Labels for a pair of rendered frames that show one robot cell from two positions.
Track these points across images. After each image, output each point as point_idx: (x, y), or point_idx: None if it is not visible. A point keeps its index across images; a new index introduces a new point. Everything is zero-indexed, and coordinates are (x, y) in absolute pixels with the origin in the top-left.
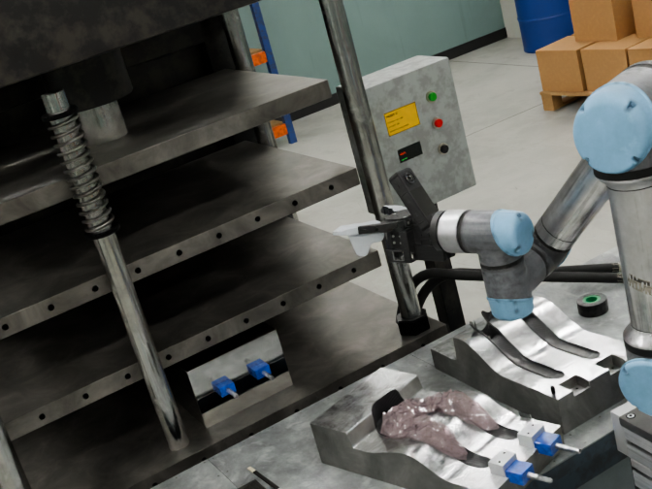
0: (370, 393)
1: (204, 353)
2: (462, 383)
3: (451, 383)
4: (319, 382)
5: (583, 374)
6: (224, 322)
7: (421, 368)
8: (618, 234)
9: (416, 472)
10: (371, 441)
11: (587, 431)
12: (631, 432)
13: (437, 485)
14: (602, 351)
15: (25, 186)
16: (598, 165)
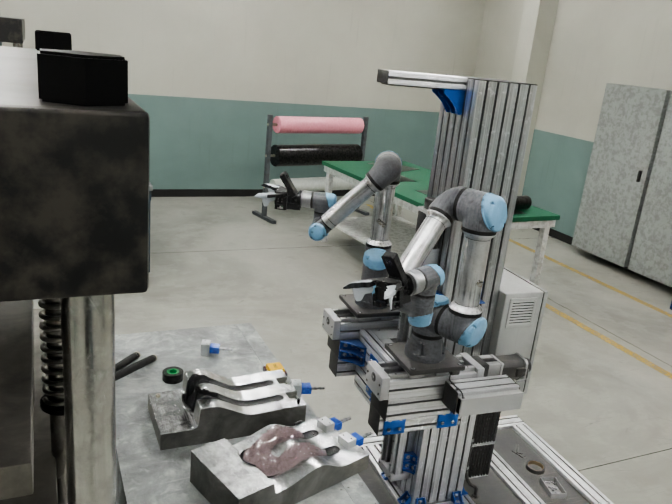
0: (226, 462)
1: None
2: (199, 444)
3: (193, 448)
4: None
5: (288, 390)
6: None
7: (150, 456)
8: (479, 262)
9: (323, 475)
10: (275, 483)
11: (308, 419)
12: (395, 383)
13: (335, 475)
14: (269, 379)
15: None
16: (496, 228)
